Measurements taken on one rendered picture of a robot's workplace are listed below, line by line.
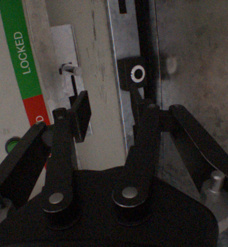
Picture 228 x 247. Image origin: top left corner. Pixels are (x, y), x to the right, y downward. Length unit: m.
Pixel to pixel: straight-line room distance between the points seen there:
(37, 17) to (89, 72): 0.14
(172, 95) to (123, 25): 0.16
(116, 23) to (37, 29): 0.15
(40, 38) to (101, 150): 0.25
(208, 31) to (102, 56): 0.19
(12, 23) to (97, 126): 0.24
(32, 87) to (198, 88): 0.27
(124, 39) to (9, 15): 0.20
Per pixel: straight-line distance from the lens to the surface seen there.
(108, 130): 0.41
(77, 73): 0.30
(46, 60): 0.30
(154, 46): 0.40
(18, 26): 0.34
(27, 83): 0.34
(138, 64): 0.38
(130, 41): 0.39
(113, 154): 0.44
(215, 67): 0.32
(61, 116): 0.16
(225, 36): 0.30
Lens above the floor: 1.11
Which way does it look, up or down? 24 degrees down
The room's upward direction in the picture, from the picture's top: 110 degrees counter-clockwise
